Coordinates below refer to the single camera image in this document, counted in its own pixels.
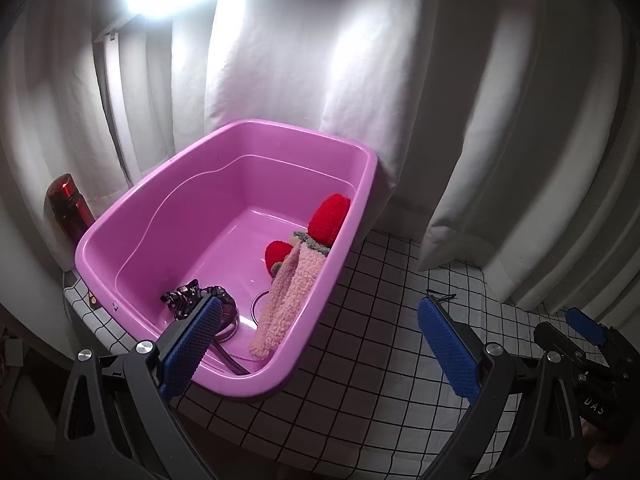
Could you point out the pink plastic tub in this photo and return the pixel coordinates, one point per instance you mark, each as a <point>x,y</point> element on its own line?
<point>209,213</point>

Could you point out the black polka dot bow headband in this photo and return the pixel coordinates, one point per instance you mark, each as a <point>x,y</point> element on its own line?
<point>205,318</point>

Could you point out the white curtain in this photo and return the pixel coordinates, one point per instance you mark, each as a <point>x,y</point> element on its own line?
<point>507,131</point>

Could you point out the thin clear hoop band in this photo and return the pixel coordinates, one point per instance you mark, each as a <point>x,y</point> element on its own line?
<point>258,305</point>

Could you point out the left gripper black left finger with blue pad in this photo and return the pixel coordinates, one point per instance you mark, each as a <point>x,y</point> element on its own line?
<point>116,421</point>

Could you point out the pink plush headband red ears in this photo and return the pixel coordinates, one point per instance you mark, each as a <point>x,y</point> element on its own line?
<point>294,266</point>

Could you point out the red metal water bottle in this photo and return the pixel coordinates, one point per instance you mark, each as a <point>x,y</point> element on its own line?
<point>69,207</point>

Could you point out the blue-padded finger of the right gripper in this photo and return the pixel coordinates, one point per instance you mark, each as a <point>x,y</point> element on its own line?
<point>592,331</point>

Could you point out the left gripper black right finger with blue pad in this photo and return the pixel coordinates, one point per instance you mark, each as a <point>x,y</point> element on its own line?
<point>485,375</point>

